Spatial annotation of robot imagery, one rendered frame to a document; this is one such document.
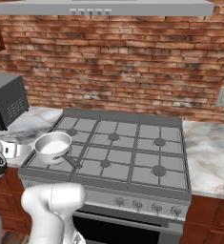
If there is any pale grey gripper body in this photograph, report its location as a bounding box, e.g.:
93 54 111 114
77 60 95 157
15 141 33 159

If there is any grey gas stove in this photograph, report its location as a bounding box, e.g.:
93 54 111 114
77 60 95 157
17 107 193 244

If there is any grey stove knob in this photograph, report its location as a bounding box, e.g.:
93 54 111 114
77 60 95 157
151 202 164 215
113 195 127 207
132 198 145 212
170 205 183 219

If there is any dark grey microwave oven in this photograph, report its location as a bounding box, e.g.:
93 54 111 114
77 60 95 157
0 72 31 132

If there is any brown wooden base cupboard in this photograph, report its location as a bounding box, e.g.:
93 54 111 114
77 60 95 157
179 193 224 244
0 166 33 236

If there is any black glass oven door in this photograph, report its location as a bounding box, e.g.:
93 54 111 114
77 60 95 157
71 209 185 244

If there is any grey range hood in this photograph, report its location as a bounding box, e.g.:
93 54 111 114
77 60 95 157
0 0 215 17

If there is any silver saucepan with dark handle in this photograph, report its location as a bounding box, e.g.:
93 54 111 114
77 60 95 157
33 131 83 170

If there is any grey oven door handle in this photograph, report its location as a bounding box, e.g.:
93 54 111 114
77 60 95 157
72 211 185 235

